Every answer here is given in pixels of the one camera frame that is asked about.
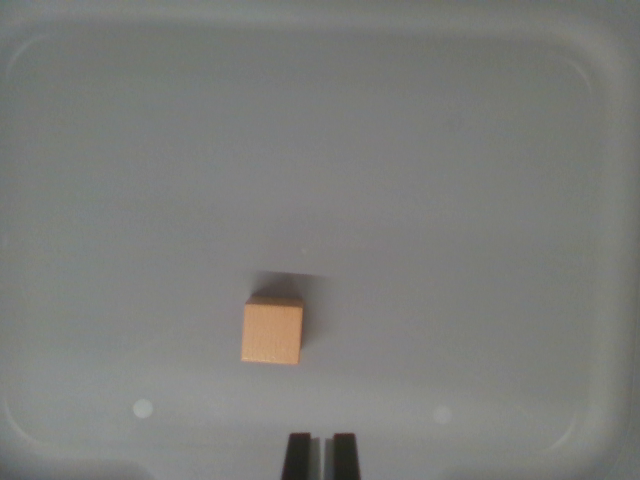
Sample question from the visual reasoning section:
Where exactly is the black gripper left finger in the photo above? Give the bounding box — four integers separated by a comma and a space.
281, 432, 324, 480

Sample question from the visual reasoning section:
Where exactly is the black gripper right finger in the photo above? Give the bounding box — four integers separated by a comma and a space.
322, 432, 363, 480

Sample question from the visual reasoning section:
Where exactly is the light wooden cube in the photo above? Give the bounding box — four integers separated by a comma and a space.
240, 294, 306, 365

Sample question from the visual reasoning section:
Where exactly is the white plastic tray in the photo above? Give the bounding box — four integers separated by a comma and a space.
0, 9, 640, 480

